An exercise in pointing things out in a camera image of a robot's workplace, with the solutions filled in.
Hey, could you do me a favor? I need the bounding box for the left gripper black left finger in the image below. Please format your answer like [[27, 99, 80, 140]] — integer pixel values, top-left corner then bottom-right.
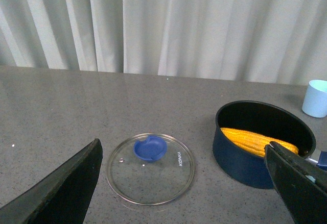
[[1, 138, 103, 223]]

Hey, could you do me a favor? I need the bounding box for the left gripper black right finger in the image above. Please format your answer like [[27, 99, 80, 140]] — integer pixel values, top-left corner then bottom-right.
[[265, 141, 326, 223]]

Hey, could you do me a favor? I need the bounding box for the yellow corn cob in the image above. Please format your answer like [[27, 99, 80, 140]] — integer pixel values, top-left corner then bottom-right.
[[221, 128, 299, 157]]

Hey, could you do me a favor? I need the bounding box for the glass lid with blue knob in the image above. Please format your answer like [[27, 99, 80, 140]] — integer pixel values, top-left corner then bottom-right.
[[107, 133, 195, 206]]

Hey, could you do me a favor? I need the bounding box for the dark blue pot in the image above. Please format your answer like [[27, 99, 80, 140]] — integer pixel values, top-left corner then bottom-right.
[[213, 101, 326, 189]]

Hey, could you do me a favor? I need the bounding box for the light blue cup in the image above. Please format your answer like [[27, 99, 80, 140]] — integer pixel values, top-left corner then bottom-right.
[[302, 80, 327, 118]]

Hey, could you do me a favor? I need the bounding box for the grey curtain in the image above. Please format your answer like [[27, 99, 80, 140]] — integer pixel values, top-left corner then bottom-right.
[[1, 0, 326, 85]]

